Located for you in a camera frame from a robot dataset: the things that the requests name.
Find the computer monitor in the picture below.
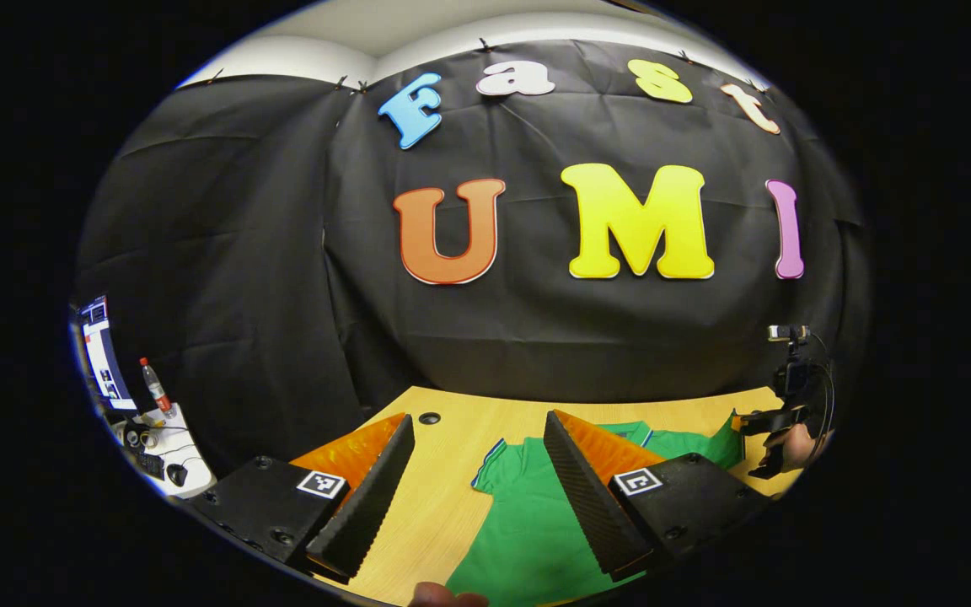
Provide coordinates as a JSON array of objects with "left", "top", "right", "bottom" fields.
[{"left": 79, "top": 295, "right": 137, "bottom": 412}]

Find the white side table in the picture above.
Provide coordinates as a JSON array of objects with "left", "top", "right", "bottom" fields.
[{"left": 102, "top": 403, "right": 217, "bottom": 500}]

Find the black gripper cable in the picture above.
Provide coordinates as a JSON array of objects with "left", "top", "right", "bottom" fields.
[{"left": 807, "top": 331, "right": 838, "bottom": 443}]

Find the plastic bottle with red cap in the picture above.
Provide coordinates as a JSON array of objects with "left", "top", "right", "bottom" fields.
[{"left": 139, "top": 357, "right": 176, "bottom": 420}]

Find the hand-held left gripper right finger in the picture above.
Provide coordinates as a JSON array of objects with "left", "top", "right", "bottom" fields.
[{"left": 543, "top": 410, "right": 773, "bottom": 583}]

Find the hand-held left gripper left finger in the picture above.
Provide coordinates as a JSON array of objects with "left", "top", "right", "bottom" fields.
[{"left": 190, "top": 412, "right": 416, "bottom": 583}]

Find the green T-shirt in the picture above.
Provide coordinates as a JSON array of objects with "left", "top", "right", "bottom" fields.
[{"left": 446, "top": 411, "right": 746, "bottom": 606}]

